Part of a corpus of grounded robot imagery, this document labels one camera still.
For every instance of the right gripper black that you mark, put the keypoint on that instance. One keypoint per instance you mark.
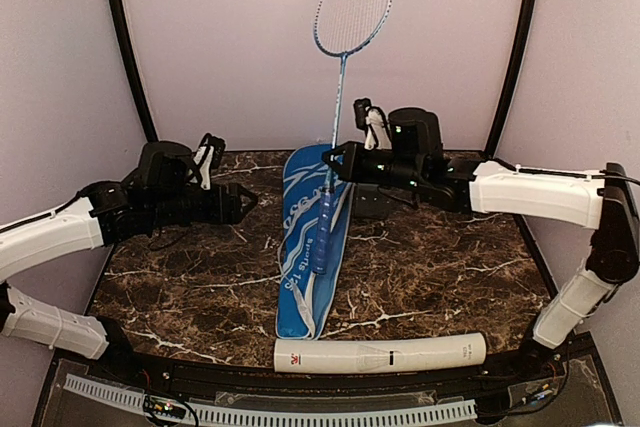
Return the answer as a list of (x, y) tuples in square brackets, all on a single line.
[(352, 151)]

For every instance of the white shuttlecock tube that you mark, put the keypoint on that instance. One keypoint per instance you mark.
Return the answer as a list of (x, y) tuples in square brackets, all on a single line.
[(374, 357)]

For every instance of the blue badminton racket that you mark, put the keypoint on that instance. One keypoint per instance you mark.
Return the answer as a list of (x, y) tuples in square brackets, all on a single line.
[(342, 28)]

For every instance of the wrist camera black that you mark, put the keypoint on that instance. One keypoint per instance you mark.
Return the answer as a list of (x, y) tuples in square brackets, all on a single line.
[(415, 133), (163, 165)]

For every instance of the grey tube cap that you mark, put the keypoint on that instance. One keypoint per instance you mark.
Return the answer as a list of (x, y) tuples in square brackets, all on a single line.
[(370, 203)]

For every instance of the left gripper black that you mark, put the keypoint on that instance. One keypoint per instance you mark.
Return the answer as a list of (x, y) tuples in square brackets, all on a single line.
[(232, 214)]

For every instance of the blue racket cover bag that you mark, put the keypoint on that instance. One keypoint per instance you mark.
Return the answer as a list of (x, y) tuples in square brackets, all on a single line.
[(305, 297)]

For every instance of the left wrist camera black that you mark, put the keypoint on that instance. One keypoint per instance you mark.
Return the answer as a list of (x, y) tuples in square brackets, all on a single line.
[(163, 165)]

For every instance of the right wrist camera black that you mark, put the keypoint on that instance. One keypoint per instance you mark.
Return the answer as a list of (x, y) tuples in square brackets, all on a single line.
[(415, 133)]

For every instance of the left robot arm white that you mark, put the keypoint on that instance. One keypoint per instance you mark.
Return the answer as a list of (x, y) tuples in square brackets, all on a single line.
[(104, 213)]

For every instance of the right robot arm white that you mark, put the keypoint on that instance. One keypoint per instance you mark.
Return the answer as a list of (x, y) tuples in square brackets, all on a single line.
[(599, 200)]

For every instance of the white slotted cable duct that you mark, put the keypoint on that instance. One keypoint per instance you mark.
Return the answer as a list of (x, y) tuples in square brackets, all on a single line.
[(244, 410)]

